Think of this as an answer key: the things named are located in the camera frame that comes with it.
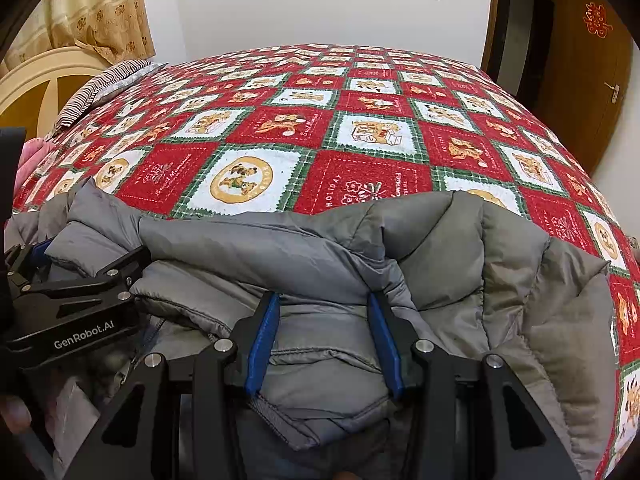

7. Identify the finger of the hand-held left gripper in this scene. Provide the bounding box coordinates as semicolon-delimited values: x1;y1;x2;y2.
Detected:
5;241;53;283
12;246;152;338

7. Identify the red paper door decoration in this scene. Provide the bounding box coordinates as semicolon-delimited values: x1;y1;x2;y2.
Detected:
581;2;607;38

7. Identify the pink folded quilt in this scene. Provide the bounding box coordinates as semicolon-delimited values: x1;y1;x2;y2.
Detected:
15;137;56;191

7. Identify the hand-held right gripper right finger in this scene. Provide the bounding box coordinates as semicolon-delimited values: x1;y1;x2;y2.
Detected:
367;291;583;480

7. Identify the brown wooden door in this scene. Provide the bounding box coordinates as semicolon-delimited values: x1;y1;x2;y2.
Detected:
532;0;636;176

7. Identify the cream wooden headboard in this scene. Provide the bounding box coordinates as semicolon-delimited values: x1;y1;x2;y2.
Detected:
0;46;113;141

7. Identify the grey puffer jacket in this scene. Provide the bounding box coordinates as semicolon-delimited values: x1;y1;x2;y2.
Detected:
5;177;623;480

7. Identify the striped pillow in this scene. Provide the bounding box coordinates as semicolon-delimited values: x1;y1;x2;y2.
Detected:
52;59;153;131

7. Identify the beige patterned curtain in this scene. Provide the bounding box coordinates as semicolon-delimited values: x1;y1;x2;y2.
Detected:
0;0;156;68

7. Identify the dark wooden door frame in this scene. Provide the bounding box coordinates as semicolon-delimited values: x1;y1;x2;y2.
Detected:
481;0;556;111

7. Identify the red bear printed bedspread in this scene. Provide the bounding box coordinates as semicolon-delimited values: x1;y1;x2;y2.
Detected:
10;44;640;480

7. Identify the person's left hand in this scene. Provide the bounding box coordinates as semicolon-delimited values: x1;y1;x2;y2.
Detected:
0;394;32;436

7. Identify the small grey patterned pillow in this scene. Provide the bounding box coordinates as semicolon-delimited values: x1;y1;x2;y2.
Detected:
95;62;168;106

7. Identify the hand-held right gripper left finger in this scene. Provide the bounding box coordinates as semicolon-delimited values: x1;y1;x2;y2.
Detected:
65;291;281;480

